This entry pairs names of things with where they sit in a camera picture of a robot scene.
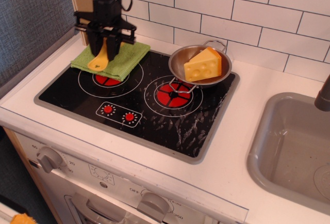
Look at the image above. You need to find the red left stove knob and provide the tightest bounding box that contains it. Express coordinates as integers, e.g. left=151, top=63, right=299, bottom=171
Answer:
left=104, top=105, right=113, bottom=114

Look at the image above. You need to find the red stove knob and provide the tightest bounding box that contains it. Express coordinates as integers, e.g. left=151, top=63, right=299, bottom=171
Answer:
left=104, top=105, right=113, bottom=114
left=124, top=113, right=135, bottom=122

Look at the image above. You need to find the grey sink basin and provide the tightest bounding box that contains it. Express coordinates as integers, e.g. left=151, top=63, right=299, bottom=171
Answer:
left=247, top=92, right=329, bottom=215

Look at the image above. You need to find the red right stove knob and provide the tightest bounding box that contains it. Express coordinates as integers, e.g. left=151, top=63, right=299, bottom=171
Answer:
left=124, top=113, right=135, bottom=122

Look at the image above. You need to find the orange plush object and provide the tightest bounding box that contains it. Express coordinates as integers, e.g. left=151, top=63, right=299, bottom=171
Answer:
left=10, top=213, right=37, bottom=224

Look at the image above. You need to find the yellow cheese wedge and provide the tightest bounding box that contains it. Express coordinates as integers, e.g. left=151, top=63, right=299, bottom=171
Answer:
left=184, top=47, right=222, bottom=82

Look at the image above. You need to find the grey faucet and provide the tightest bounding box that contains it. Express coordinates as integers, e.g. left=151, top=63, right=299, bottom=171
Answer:
left=314, top=75, right=330, bottom=111

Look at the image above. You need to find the grey right oven knob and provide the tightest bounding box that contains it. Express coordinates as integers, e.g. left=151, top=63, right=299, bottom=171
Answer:
left=137, top=193, right=170, bottom=223

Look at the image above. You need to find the grey left oven knob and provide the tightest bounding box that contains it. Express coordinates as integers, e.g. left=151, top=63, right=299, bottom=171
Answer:
left=37, top=147, right=63, bottom=173

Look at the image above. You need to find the black toy stovetop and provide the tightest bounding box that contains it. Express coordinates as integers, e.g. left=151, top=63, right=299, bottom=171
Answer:
left=34, top=51, right=240, bottom=164

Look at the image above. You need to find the yellow dish brush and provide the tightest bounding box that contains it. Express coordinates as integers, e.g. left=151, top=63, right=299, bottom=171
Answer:
left=87, top=38, right=109, bottom=72

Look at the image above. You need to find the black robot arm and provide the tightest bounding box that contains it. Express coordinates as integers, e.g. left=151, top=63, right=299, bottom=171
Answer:
left=74, top=0, right=137, bottom=61

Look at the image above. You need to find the green towel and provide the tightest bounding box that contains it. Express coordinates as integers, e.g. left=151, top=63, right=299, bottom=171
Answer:
left=71, top=42, right=151, bottom=82

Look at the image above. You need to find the grey oven door handle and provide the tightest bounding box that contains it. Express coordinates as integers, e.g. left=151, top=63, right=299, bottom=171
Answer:
left=71, top=192, right=145, bottom=224

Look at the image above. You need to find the silver metal pan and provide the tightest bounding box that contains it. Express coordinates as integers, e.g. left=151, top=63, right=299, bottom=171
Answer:
left=168, top=40, right=232, bottom=93

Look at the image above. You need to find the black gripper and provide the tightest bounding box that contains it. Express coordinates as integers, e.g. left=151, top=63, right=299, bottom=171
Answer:
left=74, top=0, right=137, bottom=61

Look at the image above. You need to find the grey oven knob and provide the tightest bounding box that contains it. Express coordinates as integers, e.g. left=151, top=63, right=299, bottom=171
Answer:
left=37, top=147, right=63, bottom=173
left=137, top=193, right=170, bottom=223

